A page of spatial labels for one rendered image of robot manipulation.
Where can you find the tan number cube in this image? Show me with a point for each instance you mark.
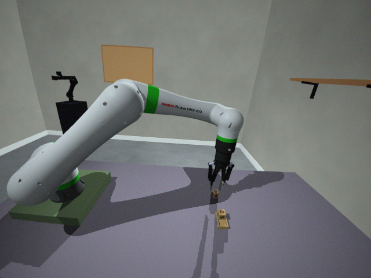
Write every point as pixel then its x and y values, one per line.
pixel 221 214
pixel 215 193

